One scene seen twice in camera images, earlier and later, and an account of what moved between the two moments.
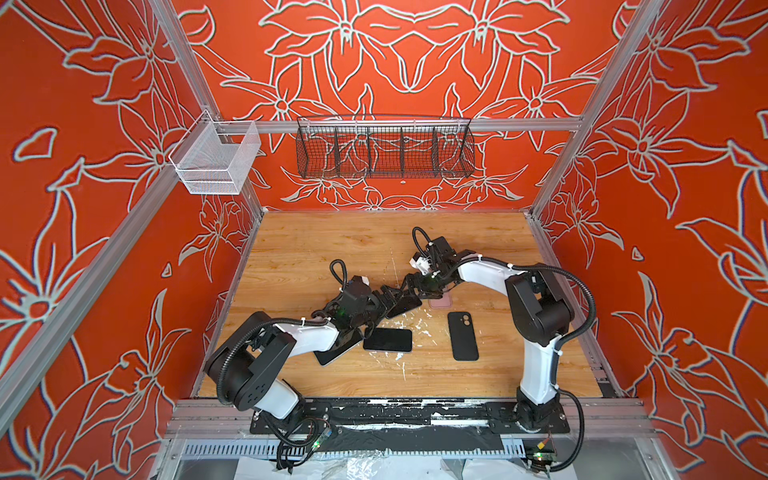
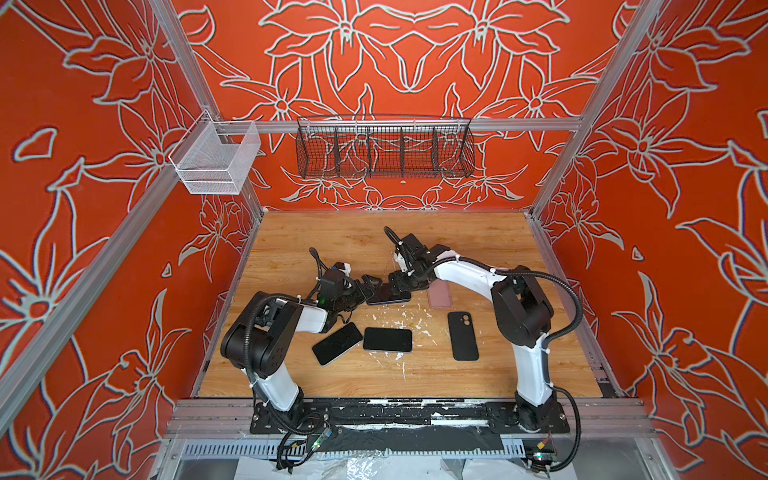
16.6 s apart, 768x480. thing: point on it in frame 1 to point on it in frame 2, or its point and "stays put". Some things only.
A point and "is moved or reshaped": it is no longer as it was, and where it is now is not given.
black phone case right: x=463 y=336 stays put
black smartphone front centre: x=391 y=339 stays put
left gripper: x=390 y=302 to x=359 y=293
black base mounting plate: x=399 y=414 stays put
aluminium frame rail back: x=396 y=125 stays put
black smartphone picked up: x=404 y=305 is moved or reshaped
